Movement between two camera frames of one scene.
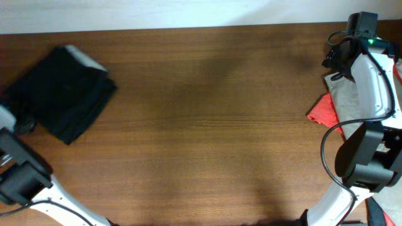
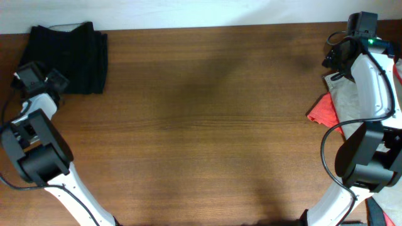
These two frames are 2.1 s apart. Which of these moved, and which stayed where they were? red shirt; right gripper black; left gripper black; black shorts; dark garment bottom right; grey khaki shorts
Moved: left gripper black; black shorts
Stayed: right gripper black; grey khaki shorts; red shirt; dark garment bottom right
